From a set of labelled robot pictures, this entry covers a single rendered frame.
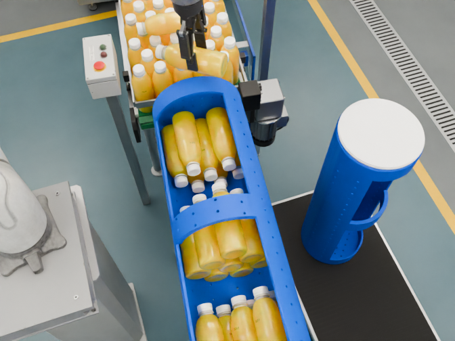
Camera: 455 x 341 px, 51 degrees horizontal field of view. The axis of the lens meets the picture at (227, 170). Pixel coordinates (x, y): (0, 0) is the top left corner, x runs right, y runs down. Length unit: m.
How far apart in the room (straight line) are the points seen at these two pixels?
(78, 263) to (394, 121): 1.07
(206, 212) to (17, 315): 0.55
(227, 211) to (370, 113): 0.68
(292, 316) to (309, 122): 1.88
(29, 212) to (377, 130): 1.07
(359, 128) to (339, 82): 1.53
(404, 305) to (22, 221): 1.70
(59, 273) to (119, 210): 1.29
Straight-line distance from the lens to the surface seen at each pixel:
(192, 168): 1.35
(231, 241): 1.19
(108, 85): 1.67
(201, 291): 1.35
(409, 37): 3.52
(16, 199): 1.21
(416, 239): 2.66
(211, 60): 1.34
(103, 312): 1.76
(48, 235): 1.37
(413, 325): 2.34
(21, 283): 1.38
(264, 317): 1.19
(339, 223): 1.91
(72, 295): 1.33
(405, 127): 1.65
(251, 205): 1.20
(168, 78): 1.66
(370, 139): 1.58
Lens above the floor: 2.29
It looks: 60 degrees down
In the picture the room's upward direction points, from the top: straight up
